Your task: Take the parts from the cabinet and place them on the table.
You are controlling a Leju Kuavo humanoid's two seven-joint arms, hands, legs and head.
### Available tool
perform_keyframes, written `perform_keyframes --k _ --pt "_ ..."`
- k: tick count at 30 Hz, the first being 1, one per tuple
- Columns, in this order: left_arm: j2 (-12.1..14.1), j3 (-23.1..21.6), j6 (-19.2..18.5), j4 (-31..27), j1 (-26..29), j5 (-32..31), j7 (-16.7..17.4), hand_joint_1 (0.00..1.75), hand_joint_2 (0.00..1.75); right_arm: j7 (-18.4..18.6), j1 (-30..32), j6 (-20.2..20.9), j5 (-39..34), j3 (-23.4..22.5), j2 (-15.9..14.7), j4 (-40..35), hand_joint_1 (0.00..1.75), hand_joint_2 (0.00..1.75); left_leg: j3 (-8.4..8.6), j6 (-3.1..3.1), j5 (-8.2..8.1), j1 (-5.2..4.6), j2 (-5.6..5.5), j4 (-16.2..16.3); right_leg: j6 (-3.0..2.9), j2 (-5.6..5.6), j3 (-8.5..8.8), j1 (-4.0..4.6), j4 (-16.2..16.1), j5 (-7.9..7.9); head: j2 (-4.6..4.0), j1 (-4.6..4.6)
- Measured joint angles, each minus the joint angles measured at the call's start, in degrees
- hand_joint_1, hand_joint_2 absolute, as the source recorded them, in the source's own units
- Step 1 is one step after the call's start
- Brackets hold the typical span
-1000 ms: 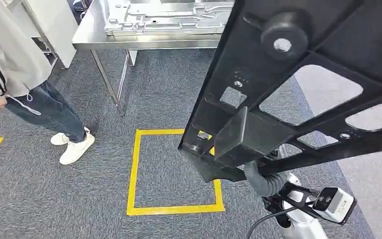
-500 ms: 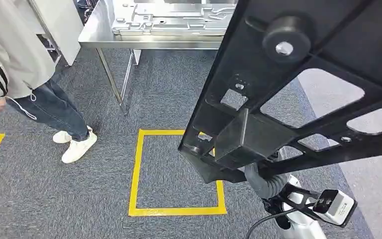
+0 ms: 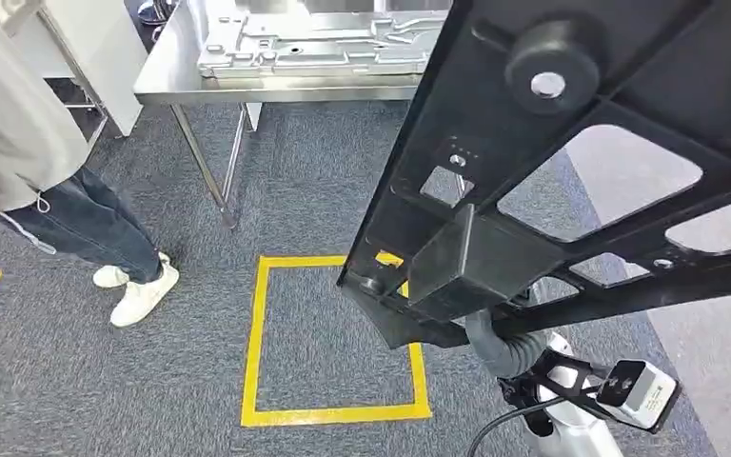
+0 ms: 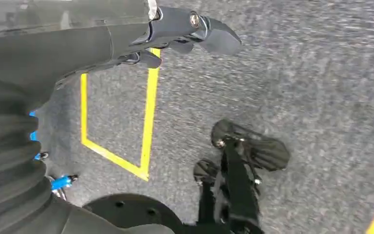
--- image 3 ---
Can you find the metal rack frame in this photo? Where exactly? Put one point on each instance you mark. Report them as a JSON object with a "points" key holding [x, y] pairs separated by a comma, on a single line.
{"points": [[85, 88]]}

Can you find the person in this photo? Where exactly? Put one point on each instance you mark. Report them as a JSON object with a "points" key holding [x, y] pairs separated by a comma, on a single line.
{"points": [[12, 113]]}

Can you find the white cabinet panel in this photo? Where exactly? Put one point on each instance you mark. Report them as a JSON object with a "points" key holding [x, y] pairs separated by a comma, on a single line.
{"points": [[100, 50]]}

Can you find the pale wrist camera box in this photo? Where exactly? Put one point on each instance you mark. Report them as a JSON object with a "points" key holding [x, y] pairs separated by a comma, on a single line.
{"points": [[643, 394]]}

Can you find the dark chair base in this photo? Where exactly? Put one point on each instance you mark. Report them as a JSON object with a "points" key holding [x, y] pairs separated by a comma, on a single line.
{"points": [[154, 11]]}

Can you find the steel bench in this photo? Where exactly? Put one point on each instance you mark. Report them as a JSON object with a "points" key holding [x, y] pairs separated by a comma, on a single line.
{"points": [[170, 79]]}

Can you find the black camera bracket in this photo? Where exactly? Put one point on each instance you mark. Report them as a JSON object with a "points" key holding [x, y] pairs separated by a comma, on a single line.
{"points": [[532, 388]]}

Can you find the yellow floor tape square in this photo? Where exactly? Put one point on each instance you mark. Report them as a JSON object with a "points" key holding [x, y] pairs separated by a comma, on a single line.
{"points": [[334, 414]]}

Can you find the cast metal panel part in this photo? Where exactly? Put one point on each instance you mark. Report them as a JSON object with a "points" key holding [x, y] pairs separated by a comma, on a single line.
{"points": [[315, 50]]}

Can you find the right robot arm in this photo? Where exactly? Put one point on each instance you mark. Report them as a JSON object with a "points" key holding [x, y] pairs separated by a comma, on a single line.
{"points": [[517, 353]]}

